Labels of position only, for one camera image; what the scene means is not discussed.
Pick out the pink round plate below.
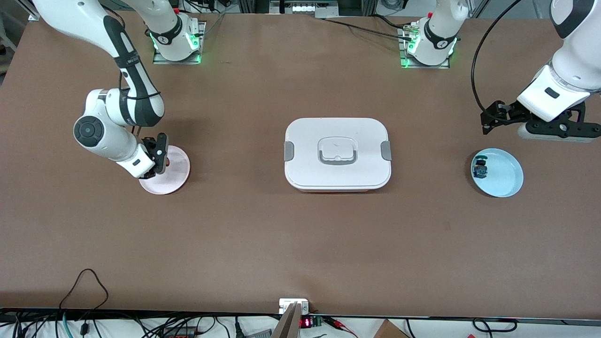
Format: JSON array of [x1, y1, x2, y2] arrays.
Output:
[[138, 145, 191, 195]]

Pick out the light blue round plate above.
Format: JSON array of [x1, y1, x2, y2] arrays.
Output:
[[470, 148, 524, 198]]

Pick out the white socket box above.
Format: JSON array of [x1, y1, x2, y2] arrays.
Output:
[[279, 299, 310, 315]]

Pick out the grey metal beam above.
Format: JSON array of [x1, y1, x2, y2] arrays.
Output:
[[271, 302, 303, 338]]

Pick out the brown cardboard piece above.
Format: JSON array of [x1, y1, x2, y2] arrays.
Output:
[[373, 319, 410, 338]]

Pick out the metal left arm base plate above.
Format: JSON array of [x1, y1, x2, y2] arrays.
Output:
[[399, 26, 450, 69]]

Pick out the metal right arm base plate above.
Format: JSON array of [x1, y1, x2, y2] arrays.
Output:
[[153, 21, 207, 65]]

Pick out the black looped table cable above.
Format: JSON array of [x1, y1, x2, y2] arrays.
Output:
[[59, 268, 109, 311]]

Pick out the black cable to arm base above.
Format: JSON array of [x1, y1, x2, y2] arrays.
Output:
[[323, 17, 415, 41]]

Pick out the white lunch box grey handle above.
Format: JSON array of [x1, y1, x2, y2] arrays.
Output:
[[284, 117, 392, 193]]

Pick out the black cable loop below table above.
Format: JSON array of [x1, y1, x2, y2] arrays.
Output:
[[472, 318, 518, 333]]

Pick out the red clip lead wires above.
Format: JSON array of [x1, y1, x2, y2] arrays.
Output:
[[328, 317, 358, 338]]

